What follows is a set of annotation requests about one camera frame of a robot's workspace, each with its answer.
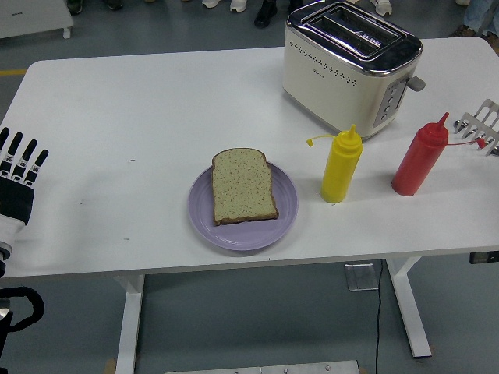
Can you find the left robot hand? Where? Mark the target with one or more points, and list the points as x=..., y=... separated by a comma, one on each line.
x=15, y=202

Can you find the brown bread slice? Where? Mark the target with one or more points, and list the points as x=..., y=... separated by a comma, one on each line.
x=241, y=187

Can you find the purple round plate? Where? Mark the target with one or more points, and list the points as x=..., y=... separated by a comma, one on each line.
x=241, y=235

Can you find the cream and chrome toaster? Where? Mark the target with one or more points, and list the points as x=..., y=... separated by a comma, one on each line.
x=331, y=89

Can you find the small metal floor plate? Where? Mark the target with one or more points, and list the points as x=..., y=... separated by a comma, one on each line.
x=362, y=277

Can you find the white table leg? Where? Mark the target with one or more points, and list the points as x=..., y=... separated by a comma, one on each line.
x=411, y=311
x=128, y=323

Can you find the white cabinet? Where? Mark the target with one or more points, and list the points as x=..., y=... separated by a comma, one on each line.
x=31, y=15

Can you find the dark shoe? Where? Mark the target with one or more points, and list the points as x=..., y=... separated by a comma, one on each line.
x=74, y=4
x=113, y=3

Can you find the white shoe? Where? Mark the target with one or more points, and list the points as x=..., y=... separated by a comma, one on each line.
x=382, y=5
x=210, y=3
x=236, y=4

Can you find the black shoe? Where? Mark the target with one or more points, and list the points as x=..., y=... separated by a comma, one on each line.
x=265, y=15

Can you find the yellow squeeze bottle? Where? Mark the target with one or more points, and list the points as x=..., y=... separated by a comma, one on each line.
x=339, y=171

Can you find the red squeeze bottle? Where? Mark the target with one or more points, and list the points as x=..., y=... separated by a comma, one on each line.
x=417, y=163

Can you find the black table control panel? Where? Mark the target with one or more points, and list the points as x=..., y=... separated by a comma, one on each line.
x=483, y=258

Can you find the metal toast rack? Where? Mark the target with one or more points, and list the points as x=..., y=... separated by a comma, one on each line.
x=483, y=124

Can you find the brown shoe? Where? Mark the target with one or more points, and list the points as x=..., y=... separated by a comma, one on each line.
x=464, y=32

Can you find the person's leg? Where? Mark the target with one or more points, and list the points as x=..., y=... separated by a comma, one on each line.
x=481, y=13

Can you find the long metal base plate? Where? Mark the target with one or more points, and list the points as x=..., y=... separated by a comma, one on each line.
x=261, y=368

